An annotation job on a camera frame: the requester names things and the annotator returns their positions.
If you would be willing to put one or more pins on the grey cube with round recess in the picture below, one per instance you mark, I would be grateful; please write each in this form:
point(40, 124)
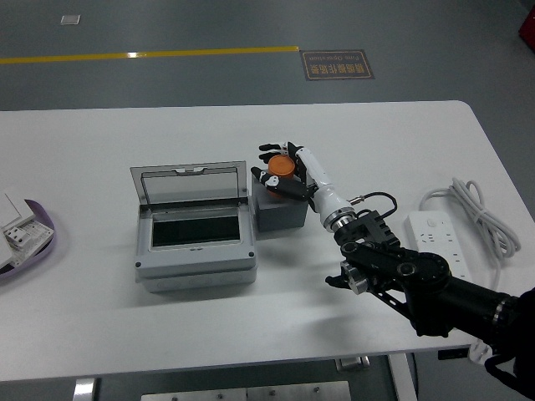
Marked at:
point(281, 215)

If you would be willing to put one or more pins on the white table leg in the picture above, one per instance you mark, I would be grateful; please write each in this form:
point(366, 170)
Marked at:
point(85, 390)
point(402, 378)

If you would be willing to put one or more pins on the grey plastic enclosure box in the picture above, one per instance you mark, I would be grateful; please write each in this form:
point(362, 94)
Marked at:
point(196, 263)

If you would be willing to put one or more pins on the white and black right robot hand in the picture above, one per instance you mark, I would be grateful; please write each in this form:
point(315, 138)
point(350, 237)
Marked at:
point(322, 184)

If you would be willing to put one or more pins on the grey metal base plate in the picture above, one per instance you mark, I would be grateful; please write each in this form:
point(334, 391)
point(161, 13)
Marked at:
point(246, 392)

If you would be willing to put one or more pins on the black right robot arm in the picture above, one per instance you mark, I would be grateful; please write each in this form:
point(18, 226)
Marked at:
point(422, 271)

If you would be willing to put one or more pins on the white socket module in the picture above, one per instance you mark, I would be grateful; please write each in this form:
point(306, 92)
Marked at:
point(25, 238)

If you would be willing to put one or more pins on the grey metal bracket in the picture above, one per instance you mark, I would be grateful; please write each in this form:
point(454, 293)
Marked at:
point(353, 362)

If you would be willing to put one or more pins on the black table control box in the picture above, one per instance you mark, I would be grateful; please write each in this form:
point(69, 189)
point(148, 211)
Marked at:
point(453, 354)

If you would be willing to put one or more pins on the smoky transparent box lid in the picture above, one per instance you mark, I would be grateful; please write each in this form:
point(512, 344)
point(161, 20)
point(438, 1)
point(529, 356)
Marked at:
point(188, 186)

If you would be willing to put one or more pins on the brown floor sign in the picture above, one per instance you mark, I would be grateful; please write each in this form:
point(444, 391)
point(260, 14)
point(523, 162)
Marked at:
point(337, 65)

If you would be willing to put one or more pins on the red object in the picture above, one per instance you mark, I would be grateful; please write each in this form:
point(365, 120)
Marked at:
point(527, 29)

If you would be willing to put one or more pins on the orange cylinder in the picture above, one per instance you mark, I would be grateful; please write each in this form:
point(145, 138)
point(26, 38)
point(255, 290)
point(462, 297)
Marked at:
point(281, 166)

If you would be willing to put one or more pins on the white flat panel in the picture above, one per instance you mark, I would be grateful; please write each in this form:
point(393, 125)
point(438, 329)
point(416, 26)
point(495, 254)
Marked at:
point(9, 209)

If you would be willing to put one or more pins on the purple tray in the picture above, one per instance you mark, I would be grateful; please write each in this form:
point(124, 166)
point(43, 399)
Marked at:
point(50, 240)

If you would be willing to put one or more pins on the small silver floor plate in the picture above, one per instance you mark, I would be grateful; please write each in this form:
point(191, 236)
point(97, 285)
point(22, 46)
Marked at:
point(70, 19)

